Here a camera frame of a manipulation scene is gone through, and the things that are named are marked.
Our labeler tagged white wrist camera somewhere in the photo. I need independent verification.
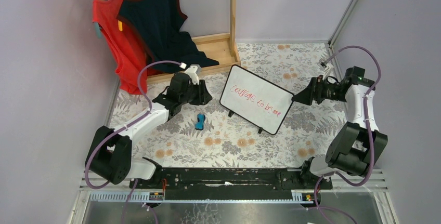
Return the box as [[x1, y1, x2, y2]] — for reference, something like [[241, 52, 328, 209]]
[[184, 64, 201, 85], [319, 62, 334, 79]]

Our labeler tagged red tank top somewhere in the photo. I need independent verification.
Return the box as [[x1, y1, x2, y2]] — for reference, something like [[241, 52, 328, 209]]
[[92, 0, 147, 95]]

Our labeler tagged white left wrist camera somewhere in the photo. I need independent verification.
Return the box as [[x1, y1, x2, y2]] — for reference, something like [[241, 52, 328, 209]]
[[184, 64, 201, 85]]

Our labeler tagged aluminium slotted rail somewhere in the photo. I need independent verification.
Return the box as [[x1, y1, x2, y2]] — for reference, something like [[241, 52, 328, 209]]
[[80, 178, 388, 204]]

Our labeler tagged blue whiteboard eraser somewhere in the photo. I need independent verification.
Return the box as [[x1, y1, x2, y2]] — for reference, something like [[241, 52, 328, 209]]
[[195, 113, 206, 130]]

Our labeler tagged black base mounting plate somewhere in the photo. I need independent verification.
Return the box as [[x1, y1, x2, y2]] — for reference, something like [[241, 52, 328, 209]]
[[129, 167, 319, 201]]

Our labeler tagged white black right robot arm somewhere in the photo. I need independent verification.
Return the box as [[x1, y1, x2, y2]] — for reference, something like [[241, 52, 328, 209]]
[[293, 66, 388, 177]]

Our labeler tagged navy tank top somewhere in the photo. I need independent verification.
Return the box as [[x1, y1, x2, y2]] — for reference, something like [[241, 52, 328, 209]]
[[117, 0, 219, 73]]

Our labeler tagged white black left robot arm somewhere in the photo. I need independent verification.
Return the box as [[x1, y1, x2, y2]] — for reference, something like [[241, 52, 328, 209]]
[[84, 73, 212, 189]]

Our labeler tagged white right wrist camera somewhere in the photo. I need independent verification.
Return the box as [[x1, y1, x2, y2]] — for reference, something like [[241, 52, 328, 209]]
[[319, 62, 334, 79]]

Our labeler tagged white whiteboard black frame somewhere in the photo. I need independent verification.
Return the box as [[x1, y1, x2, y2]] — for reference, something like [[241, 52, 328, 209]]
[[219, 65, 294, 135]]

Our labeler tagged wooden clothes rack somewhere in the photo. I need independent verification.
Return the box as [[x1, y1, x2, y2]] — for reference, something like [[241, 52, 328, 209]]
[[81, 0, 241, 85]]

